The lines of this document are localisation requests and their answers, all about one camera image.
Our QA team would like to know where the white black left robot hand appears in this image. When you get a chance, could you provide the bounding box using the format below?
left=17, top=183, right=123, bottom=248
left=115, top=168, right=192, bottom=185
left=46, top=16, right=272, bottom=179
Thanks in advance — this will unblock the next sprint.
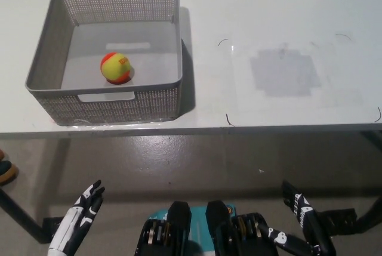
left=47, top=180, right=106, bottom=256

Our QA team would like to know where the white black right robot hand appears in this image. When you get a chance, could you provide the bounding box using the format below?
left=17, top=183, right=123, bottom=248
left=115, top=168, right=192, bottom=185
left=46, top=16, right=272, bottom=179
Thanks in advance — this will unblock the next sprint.
left=257, top=180, right=337, bottom=256

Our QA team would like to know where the yellow orange tennis ball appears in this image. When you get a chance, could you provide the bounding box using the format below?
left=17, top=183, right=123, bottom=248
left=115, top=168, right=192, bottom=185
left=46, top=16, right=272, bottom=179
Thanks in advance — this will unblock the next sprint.
left=100, top=51, right=134, bottom=85

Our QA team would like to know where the dark shoe with tan sole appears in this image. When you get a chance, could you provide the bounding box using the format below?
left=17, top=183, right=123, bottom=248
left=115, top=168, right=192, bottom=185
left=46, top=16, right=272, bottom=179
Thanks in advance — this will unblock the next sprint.
left=0, top=160, right=19, bottom=187

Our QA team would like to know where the black metal table leg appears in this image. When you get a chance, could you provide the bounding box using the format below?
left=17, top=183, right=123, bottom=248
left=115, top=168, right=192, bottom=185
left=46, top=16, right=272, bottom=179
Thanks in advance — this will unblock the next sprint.
left=318, top=195, right=382, bottom=236
left=0, top=189, right=65, bottom=244

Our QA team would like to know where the grey perforated plastic basket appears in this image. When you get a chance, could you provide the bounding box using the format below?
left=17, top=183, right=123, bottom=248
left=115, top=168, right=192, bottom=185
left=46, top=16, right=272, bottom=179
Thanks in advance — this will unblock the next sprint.
left=25, top=0, right=184, bottom=127

